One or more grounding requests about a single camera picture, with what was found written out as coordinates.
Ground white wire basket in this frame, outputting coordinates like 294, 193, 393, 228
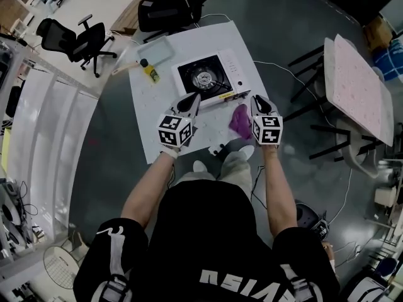
42, 245, 79, 290

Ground blue checked bag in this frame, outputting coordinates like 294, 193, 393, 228
372, 38, 403, 82

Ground purple cloth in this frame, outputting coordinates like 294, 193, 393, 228
229, 103, 254, 140

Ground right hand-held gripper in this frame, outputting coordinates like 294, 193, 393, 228
250, 94, 284, 147

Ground white portable stove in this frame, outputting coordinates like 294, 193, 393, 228
171, 48, 253, 109

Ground yellow bottle with black cap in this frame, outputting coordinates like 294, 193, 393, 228
140, 58, 161, 83

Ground person's grey trousers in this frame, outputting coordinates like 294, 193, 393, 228
179, 151, 253, 201

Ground pink speckled table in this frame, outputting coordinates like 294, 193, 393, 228
323, 33, 395, 147

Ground person's black printed t-shirt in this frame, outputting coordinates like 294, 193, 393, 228
72, 179, 341, 302

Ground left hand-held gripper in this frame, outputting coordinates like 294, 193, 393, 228
157, 92, 202, 151

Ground cardboard box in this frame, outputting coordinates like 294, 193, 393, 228
362, 14, 394, 52

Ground black cable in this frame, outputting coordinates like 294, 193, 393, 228
250, 165, 267, 201

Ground person's right forearm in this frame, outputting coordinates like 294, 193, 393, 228
260, 143, 298, 239

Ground grey plastic chair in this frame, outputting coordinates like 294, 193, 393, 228
334, 118, 380, 179

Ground white rectangular tray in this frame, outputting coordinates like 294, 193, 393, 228
136, 35, 175, 66

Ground wooden handled brush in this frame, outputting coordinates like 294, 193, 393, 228
111, 60, 140, 76

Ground white cable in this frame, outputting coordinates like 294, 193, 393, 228
253, 60, 339, 128

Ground white metal shelf rack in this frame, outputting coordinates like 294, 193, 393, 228
0, 33, 100, 264

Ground person's left forearm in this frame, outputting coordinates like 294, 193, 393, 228
120, 145, 180, 229

